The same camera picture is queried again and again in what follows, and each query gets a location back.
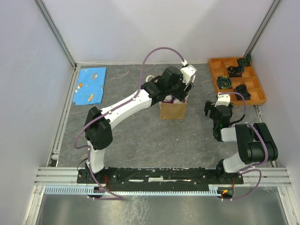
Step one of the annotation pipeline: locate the blue patterned cloth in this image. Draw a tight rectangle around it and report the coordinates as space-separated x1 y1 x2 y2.
73 67 106 105

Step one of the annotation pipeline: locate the black rolled sock centre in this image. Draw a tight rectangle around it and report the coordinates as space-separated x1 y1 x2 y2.
227 66 244 78

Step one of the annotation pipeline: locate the dark green rolled sock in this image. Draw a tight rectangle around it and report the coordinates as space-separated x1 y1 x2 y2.
237 53 252 67

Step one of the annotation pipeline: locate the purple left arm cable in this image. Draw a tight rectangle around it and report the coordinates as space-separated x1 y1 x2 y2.
74 47 188 201

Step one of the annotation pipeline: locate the blue slotted cable duct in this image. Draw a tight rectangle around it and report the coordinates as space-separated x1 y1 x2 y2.
44 185 222 196

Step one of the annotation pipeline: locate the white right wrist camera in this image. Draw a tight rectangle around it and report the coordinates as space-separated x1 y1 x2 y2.
215 92 231 107

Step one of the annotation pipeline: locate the black rolled sock front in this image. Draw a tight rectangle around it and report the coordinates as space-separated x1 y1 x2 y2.
234 84 251 100

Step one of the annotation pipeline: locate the aluminium frame rail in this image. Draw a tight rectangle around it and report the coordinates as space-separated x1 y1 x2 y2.
32 166 80 187

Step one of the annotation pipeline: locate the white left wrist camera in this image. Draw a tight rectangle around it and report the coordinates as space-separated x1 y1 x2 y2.
180 65 197 85

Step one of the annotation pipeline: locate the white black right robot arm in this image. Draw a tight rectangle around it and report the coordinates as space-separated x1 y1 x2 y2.
203 100 278 183

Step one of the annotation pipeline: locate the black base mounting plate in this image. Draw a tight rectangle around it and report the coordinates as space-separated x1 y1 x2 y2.
76 166 244 191

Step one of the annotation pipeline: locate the blue yellow rolled sock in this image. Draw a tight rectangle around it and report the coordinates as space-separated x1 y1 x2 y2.
217 76 233 90

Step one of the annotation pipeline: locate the burlap canvas tote bag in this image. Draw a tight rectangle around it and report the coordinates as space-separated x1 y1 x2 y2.
141 73 187 120

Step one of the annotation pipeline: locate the orange wooden compartment tray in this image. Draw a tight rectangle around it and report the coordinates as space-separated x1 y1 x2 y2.
208 58 267 105

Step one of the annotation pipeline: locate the purple soda can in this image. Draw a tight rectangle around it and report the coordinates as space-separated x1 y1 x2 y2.
173 99 182 104
163 95 173 104

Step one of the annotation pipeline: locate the black rolled sock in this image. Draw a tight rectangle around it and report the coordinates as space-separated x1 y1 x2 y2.
234 84 251 100
227 66 244 78

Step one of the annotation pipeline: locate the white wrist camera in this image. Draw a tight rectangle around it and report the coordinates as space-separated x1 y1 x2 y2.
180 65 197 85
215 92 231 107

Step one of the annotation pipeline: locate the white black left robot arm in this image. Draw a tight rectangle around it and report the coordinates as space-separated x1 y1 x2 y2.
85 65 196 183

